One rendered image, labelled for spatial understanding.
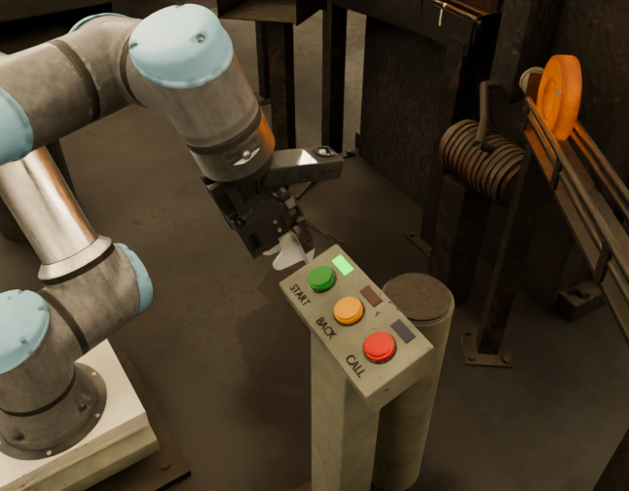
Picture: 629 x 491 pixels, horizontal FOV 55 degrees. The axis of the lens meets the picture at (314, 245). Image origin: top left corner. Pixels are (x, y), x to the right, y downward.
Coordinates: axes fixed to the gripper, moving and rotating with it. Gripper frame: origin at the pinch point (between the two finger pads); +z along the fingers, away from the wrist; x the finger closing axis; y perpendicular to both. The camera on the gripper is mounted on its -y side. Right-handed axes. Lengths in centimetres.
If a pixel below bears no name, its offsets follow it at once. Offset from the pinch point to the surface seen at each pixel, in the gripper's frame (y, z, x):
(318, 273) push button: -0.1, 5.6, -0.7
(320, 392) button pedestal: 9.4, 22.1, 5.6
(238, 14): -35, 20, -113
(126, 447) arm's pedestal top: 47, 40, -22
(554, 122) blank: -51, 15, -6
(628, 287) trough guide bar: -26.6, 4.1, 29.5
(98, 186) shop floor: 31, 58, -137
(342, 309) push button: 0.7, 5.6, 7.0
